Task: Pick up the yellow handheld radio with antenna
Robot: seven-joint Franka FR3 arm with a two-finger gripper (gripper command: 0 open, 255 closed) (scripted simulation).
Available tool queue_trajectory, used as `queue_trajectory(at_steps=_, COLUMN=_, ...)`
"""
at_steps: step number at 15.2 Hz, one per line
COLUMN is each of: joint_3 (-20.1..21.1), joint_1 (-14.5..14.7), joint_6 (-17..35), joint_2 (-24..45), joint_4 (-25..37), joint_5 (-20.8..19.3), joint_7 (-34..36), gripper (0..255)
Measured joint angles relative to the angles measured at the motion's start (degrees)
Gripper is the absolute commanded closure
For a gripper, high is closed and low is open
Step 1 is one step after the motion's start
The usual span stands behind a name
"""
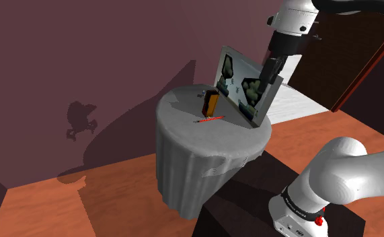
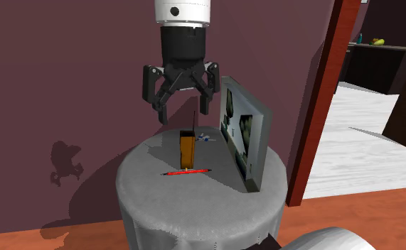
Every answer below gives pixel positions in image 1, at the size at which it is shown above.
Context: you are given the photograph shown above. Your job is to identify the red pen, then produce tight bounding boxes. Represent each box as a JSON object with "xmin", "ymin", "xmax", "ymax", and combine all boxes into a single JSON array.
[{"xmin": 193, "ymin": 114, "xmax": 226, "ymax": 124}]

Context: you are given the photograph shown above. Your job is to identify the dark robot stand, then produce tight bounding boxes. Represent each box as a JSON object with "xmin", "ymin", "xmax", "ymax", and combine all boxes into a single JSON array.
[{"xmin": 191, "ymin": 149, "xmax": 367, "ymax": 237}]

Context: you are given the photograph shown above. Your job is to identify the dark brown door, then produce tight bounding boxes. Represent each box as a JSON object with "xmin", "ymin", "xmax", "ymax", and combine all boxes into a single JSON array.
[{"xmin": 288, "ymin": 11, "xmax": 384, "ymax": 113}]

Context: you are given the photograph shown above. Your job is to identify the grey framed landscape picture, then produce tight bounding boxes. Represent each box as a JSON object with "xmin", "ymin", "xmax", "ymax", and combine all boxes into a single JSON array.
[{"xmin": 213, "ymin": 45, "xmax": 284, "ymax": 129}]

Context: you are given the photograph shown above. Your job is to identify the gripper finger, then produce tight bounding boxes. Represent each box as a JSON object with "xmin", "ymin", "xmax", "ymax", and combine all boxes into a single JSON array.
[
  {"xmin": 258, "ymin": 57, "xmax": 280, "ymax": 96},
  {"xmin": 276, "ymin": 55, "xmax": 290, "ymax": 77}
]

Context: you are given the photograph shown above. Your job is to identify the orange and brown box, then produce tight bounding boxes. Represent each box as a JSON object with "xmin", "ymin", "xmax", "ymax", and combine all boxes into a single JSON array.
[{"xmin": 200, "ymin": 90, "xmax": 221, "ymax": 119}]

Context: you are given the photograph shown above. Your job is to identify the round table with grey cloth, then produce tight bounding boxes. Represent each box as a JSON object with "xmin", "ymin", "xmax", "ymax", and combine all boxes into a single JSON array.
[{"xmin": 155, "ymin": 84, "xmax": 273, "ymax": 220}]

